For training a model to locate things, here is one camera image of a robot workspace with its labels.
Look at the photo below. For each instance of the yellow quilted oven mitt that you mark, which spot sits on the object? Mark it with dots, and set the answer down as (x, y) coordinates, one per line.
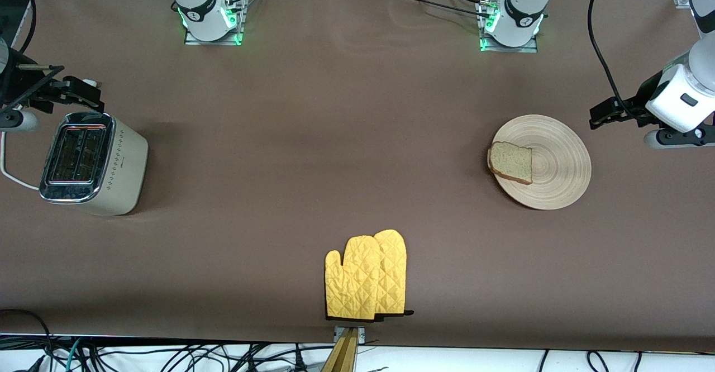
(352, 282)
(394, 271)

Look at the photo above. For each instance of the wooden post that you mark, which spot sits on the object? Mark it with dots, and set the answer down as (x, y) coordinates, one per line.
(343, 355)

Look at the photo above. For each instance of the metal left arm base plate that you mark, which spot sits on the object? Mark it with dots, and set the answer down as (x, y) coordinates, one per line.
(508, 49)

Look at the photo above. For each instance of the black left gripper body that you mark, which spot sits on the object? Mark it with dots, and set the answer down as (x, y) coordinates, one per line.
(640, 102)

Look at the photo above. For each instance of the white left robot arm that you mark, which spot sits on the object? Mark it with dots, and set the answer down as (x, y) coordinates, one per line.
(522, 9)

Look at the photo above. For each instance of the cream and chrome toaster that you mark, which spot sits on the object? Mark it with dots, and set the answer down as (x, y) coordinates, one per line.
(123, 165)

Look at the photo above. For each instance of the brown table cover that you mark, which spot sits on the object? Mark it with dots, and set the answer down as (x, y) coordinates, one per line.
(335, 109)

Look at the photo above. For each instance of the round wooden plate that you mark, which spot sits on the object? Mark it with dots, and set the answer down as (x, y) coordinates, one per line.
(558, 165)

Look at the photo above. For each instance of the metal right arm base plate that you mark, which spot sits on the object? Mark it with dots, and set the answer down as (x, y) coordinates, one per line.
(212, 42)

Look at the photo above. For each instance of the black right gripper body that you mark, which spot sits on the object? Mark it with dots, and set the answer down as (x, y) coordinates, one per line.
(23, 89)

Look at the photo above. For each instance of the bread slice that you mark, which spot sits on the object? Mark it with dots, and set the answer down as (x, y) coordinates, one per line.
(511, 162)

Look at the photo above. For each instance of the small metal bracket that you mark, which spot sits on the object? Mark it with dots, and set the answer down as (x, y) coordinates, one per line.
(360, 335)

